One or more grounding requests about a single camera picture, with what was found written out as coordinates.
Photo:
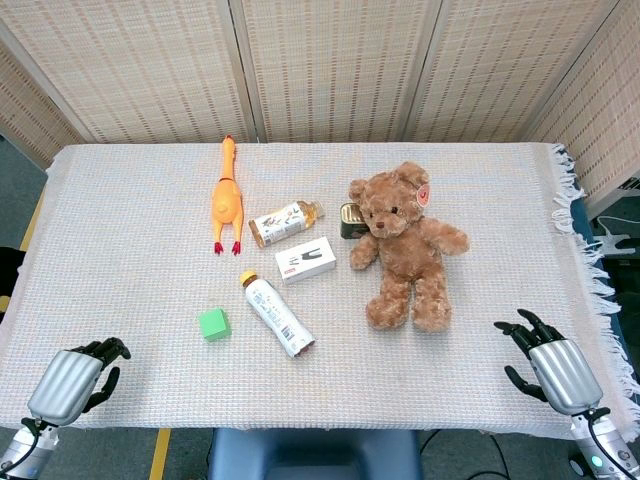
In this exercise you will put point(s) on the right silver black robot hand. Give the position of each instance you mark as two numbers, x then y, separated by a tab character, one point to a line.
562	372

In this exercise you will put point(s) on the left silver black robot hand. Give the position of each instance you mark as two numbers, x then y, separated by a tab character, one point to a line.
62	385

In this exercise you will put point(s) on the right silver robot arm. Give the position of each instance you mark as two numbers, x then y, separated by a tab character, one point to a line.
602	445

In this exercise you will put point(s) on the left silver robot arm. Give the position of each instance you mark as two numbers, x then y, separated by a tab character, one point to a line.
25	450

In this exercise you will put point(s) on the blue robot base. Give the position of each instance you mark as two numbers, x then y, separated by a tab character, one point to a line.
312	454

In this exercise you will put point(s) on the brown plush teddy bear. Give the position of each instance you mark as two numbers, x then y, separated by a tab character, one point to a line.
405	250

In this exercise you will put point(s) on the yellow rubber chicken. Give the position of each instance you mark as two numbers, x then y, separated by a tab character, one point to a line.
228	200

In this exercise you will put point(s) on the white woven fringed tablecloth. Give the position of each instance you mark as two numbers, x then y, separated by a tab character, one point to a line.
150	250

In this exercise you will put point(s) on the green cube block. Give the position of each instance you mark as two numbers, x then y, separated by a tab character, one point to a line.
215	325

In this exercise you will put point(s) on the white bottle with yellow cap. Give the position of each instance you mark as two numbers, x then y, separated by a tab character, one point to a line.
274	312

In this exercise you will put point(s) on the dark gold tin can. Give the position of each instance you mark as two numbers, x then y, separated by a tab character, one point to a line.
351	222

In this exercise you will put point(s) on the white rectangular product box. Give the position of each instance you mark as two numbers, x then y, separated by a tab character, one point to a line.
305	260

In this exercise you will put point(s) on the tea bottle with amber liquid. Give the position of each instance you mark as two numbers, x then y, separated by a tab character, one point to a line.
282	223

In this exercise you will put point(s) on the beige woven folding screen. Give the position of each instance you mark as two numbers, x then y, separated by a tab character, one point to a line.
320	65

